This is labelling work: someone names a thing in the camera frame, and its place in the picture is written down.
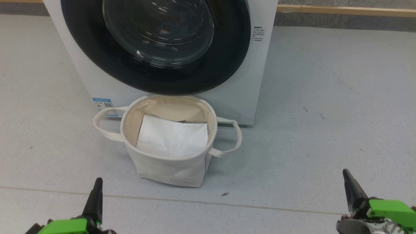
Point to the black round glass machine door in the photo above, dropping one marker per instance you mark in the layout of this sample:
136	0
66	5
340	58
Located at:
97	55

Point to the cream fabric laundry basket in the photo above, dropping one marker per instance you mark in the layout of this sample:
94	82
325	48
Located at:
169	172

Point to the blue energy label sticker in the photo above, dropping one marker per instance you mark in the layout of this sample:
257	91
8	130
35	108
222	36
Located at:
104	106

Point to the white sheet basket liner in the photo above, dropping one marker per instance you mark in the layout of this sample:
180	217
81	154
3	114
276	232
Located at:
172	139

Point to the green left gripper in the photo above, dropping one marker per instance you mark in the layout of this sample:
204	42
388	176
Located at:
65	227

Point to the black text label sticker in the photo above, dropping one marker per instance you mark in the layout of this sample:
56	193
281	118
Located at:
258	34

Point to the white washing machine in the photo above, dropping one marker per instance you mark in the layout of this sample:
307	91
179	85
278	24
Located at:
256	81

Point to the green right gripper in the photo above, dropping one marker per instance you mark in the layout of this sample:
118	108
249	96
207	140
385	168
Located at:
390	214

